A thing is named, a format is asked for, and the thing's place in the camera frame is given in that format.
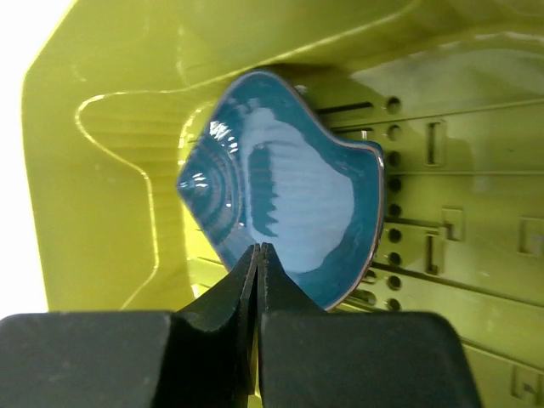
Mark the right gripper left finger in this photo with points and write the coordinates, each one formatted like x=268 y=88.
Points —
x=218 y=330

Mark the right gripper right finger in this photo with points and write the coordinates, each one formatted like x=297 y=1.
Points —
x=287 y=358

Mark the dark blue shell dish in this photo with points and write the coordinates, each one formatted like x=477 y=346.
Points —
x=266 y=169

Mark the green plastic bin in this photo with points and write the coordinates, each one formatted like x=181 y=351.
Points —
x=452 y=91

